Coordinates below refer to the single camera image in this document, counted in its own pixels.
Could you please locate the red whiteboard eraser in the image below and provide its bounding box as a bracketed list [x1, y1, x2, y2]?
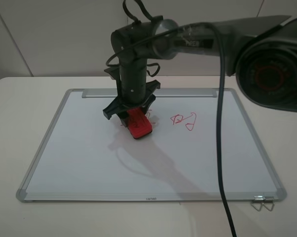
[127, 108, 153, 139]

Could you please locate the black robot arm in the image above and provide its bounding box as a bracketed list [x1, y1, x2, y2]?
[103, 15, 297, 125]

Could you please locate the right metal binder clip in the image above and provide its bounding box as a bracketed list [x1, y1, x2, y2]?
[262, 196, 275, 212]

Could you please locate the white framed whiteboard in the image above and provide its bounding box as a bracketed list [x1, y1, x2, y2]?
[15, 88, 288, 204]

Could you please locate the black cable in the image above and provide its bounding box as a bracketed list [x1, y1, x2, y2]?
[105, 0, 238, 237]

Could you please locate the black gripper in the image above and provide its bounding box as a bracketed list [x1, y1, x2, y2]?
[103, 67, 160, 128]

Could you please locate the metal binder clip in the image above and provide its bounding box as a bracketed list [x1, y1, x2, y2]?
[262, 196, 275, 212]
[251, 196, 265, 212]

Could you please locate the left metal binder clip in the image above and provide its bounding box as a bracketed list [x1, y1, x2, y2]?
[251, 196, 265, 212]

